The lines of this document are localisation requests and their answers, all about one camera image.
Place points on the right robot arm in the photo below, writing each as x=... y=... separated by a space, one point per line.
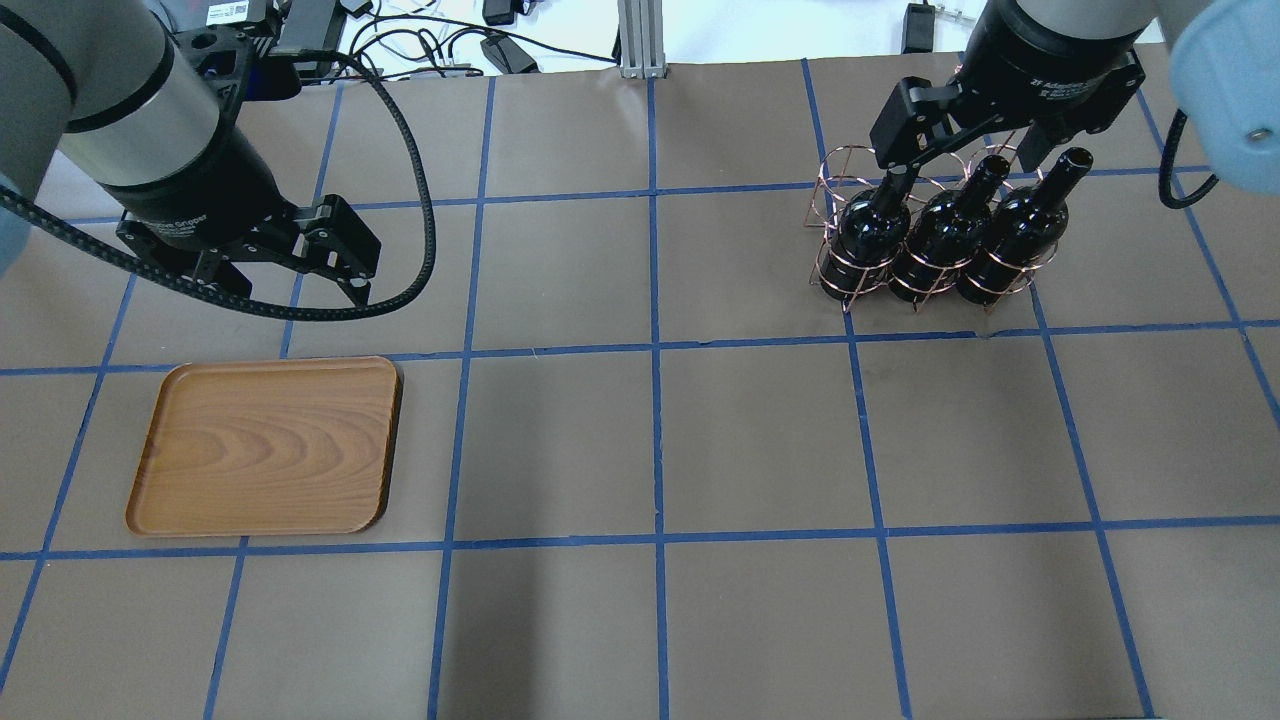
x=1223 y=74

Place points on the aluminium frame post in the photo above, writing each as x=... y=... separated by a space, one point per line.
x=641 y=36

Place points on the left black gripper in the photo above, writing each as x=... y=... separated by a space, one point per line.
x=205 y=190

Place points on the dark wine bottle outer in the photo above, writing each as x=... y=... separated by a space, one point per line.
x=1025 y=226

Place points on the dark wine bottle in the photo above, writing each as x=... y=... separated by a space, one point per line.
x=1025 y=226
x=946 y=235

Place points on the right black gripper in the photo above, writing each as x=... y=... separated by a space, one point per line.
x=1062 y=62

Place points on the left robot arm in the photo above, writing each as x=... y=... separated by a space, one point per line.
x=150 y=116

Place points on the dark wine bottle carried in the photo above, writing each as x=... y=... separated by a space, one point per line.
x=868 y=235

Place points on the dark wine bottle middle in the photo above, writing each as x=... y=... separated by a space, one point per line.
x=946 y=235

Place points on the copper wire bottle basket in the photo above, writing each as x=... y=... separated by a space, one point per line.
x=837 y=182

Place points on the wooden tray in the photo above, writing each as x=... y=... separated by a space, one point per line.
x=296 y=447

